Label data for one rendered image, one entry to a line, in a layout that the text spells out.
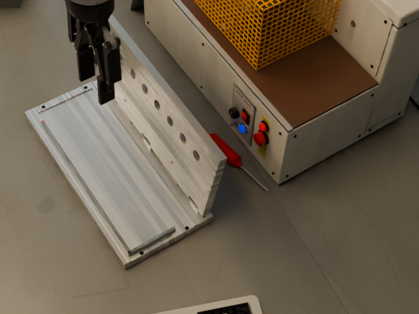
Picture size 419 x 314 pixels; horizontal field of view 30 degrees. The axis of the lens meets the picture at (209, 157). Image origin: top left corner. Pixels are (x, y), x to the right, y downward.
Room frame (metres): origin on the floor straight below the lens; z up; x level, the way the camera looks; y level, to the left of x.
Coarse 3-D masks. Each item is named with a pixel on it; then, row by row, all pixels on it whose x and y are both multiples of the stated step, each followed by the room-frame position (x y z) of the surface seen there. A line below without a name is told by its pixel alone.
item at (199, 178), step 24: (120, 48) 1.11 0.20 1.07; (96, 72) 1.14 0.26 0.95; (144, 72) 1.04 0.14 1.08; (120, 96) 1.06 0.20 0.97; (144, 96) 1.02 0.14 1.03; (168, 96) 0.95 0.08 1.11; (144, 120) 0.99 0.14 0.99; (168, 120) 0.95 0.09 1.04; (192, 120) 0.90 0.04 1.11; (168, 144) 0.93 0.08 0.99; (192, 144) 0.88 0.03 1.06; (168, 168) 0.89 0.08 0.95; (192, 168) 0.86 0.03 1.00; (216, 168) 0.81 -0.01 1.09; (192, 192) 0.83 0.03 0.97
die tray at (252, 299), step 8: (248, 296) 0.64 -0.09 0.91; (208, 304) 0.62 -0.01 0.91; (216, 304) 0.62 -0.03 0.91; (224, 304) 0.62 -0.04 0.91; (232, 304) 0.62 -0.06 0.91; (256, 304) 0.62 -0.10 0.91; (160, 312) 0.59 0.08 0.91; (168, 312) 0.59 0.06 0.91; (176, 312) 0.60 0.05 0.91; (184, 312) 0.60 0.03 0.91; (192, 312) 0.60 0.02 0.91; (256, 312) 0.60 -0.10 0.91
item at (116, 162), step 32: (64, 96) 1.09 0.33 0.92; (96, 96) 1.10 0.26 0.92; (32, 128) 1.01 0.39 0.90; (64, 128) 1.00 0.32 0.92; (96, 128) 1.01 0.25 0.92; (128, 128) 1.01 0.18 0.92; (64, 160) 0.92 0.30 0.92; (96, 160) 0.92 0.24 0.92; (128, 160) 0.93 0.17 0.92; (96, 192) 0.85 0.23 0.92; (128, 192) 0.85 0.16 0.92; (160, 192) 0.85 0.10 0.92; (96, 224) 0.77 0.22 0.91; (128, 224) 0.77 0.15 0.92; (160, 224) 0.78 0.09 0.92; (192, 224) 0.78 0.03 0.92; (128, 256) 0.70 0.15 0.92
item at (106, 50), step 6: (108, 42) 0.85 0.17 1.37; (120, 42) 0.85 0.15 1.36; (108, 48) 0.84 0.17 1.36; (108, 54) 0.84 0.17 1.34; (114, 54) 0.85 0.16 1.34; (108, 60) 0.84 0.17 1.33; (114, 60) 0.85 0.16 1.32; (108, 66) 0.84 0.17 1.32; (114, 66) 0.85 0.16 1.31; (120, 66) 0.85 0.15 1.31; (108, 72) 0.84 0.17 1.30; (114, 72) 0.85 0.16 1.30; (120, 72) 0.85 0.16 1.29; (108, 78) 0.84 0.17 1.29; (114, 78) 0.84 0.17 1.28; (120, 78) 0.85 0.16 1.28; (108, 84) 0.84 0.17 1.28
